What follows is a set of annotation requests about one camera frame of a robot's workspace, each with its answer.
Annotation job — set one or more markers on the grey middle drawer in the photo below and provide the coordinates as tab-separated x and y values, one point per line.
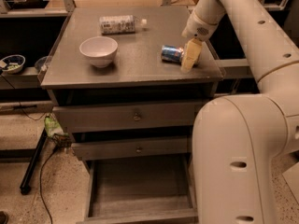
136	147

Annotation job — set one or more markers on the clear glass cup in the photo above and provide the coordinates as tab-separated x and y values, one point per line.
43	64

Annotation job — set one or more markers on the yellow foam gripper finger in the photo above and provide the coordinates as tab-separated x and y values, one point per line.
191	54

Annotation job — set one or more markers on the clear plastic water bottle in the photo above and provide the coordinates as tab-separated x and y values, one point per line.
123	24

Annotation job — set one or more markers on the blue silver redbull can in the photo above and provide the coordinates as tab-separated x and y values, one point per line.
173	54

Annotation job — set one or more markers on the grey open bottom drawer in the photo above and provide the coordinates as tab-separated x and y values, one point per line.
141	190

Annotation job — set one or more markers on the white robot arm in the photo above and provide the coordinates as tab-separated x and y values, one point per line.
235	137

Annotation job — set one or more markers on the white ceramic bowl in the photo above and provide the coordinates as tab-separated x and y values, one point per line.
99	51

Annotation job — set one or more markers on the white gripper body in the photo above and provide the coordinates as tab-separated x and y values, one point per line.
196	28

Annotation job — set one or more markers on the grey side shelf beam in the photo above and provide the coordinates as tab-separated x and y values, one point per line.
235	68

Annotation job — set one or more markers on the black metal leg bar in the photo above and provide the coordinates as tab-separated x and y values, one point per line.
25	184

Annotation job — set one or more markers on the grey wooden drawer cabinet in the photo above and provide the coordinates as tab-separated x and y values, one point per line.
137	75

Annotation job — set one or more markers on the green snack bag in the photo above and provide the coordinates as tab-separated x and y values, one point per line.
55	132

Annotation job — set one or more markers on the grey top drawer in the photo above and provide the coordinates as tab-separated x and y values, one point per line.
113	117

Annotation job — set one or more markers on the blue patterned small bowl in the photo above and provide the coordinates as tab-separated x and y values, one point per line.
12	64

